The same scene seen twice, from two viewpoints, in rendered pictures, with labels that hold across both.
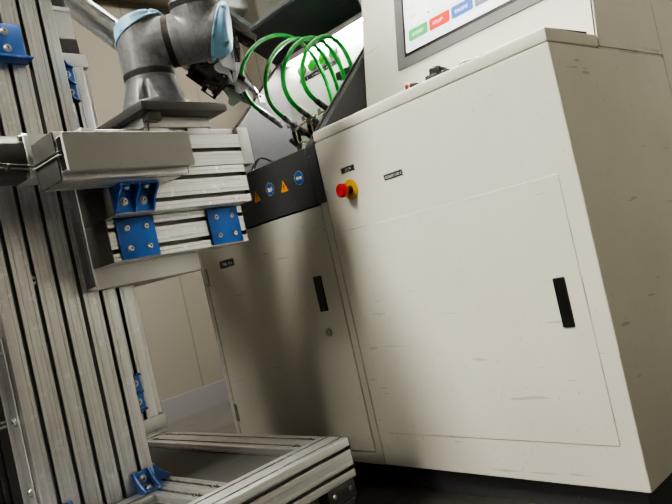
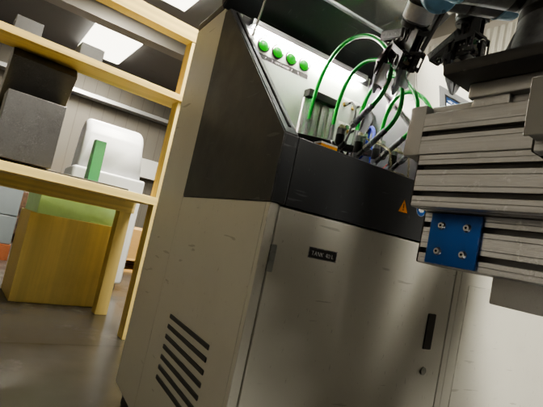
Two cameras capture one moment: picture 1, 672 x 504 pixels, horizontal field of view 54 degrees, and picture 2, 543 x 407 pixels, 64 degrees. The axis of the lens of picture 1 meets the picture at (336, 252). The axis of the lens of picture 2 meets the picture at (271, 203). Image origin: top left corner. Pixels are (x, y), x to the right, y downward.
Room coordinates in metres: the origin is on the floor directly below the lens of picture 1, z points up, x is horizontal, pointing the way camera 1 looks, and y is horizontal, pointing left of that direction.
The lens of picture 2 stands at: (2.06, 1.39, 0.71)
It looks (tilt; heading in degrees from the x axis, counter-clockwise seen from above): 5 degrees up; 283
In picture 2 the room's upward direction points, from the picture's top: 12 degrees clockwise
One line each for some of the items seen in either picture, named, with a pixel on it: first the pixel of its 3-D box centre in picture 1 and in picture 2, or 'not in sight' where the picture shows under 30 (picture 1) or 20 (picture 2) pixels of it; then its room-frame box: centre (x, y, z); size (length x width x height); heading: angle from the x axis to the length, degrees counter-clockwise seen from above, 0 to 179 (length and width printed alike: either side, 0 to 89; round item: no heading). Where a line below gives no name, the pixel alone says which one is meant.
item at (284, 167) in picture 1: (252, 200); (382, 201); (2.03, 0.22, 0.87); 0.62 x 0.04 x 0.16; 43
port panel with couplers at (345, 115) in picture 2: not in sight; (349, 130); (2.19, -0.31, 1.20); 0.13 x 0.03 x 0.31; 43
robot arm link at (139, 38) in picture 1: (146, 45); not in sight; (1.49, 0.32, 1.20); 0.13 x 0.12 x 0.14; 89
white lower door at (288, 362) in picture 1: (277, 335); (355, 365); (2.02, 0.23, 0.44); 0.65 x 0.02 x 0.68; 43
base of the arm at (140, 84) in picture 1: (153, 95); not in sight; (1.49, 0.33, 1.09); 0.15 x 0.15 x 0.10
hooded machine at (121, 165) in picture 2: not in sight; (97, 201); (4.47, -2.17, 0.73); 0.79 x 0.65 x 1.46; 137
